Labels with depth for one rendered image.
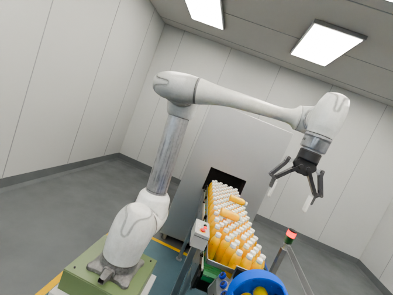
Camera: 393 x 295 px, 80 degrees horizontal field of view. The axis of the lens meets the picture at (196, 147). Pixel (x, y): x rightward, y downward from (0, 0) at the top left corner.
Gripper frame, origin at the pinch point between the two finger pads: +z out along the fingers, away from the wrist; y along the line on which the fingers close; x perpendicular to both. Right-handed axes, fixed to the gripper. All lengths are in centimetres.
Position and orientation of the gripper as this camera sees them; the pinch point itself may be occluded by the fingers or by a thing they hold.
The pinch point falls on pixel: (286, 201)
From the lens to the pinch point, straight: 94.4
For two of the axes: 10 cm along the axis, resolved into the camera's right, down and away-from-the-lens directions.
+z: -3.8, 9.2, 1.3
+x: -1.7, 0.7, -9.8
